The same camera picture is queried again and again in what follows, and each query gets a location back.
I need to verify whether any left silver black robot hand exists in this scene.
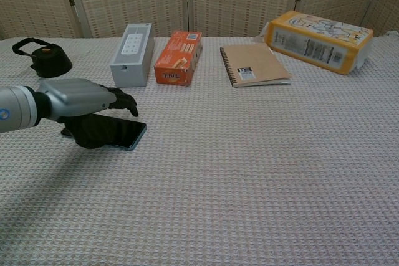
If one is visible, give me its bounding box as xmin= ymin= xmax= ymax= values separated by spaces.
xmin=34 ymin=78 xmax=139 ymax=150

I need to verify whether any smartphone black screen teal back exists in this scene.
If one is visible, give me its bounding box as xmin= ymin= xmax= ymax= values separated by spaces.
xmin=60 ymin=115 xmax=148 ymax=151

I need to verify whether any black lid with loop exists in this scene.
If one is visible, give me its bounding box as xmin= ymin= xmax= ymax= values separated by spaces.
xmin=12 ymin=37 xmax=73 ymax=79

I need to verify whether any grey power strip box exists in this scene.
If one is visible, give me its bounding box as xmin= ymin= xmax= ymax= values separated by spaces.
xmin=109 ymin=22 xmax=156 ymax=88

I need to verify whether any orange cardboard box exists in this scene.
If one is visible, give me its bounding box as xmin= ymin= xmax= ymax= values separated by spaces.
xmin=153 ymin=31 xmax=203 ymax=87

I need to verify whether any beige woven tablecloth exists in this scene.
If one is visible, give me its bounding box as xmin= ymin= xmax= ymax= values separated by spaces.
xmin=0 ymin=31 xmax=399 ymax=266

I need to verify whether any brown spiral notebook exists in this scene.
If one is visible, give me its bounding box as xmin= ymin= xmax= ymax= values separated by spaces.
xmin=219 ymin=43 xmax=292 ymax=88

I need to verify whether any yellow rabbit snack box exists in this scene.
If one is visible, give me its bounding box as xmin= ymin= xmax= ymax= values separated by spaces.
xmin=255 ymin=10 xmax=374 ymax=76

